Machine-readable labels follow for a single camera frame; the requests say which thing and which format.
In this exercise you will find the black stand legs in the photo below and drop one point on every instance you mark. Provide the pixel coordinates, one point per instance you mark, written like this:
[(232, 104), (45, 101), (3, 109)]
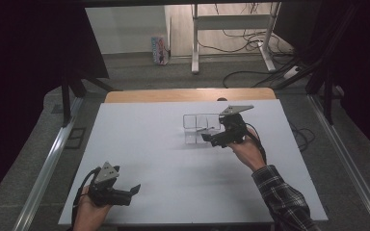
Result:
[(67, 96), (327, 96)]

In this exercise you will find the person's right hand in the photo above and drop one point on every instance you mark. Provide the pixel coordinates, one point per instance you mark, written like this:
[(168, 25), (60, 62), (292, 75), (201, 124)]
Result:
[(249, 154)]

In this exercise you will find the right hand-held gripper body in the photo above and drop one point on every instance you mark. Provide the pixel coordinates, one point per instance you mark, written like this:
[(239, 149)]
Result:
[(232, 126)]

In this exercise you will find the person's left hand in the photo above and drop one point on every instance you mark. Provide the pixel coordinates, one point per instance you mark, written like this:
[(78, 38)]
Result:
[(90, 213)]

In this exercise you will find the black curtain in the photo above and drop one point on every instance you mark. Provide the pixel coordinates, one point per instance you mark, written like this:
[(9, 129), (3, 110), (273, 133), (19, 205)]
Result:
[(350, 64), (29, 80)]

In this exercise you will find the white desk frame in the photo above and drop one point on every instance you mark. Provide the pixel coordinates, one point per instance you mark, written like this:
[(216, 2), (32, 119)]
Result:
[(231, 22)]

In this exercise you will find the colourful printed box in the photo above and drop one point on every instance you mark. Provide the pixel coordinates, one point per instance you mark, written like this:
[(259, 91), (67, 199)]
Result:
[(160, 50)]

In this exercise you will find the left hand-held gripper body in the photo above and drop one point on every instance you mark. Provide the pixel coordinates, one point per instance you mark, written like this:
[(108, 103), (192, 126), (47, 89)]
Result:
[(107, 189)]

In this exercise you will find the clear acrylic organizer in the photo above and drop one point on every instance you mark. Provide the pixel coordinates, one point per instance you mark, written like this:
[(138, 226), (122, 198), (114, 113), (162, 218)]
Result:
[(199, 123)]

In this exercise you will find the white power strip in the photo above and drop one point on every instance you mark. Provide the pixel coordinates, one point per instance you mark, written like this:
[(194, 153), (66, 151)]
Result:
[(291, 72)]

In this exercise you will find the metal floor rail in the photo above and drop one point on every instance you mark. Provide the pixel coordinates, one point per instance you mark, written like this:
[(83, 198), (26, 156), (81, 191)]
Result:
[(48, 166), (350, 160)]

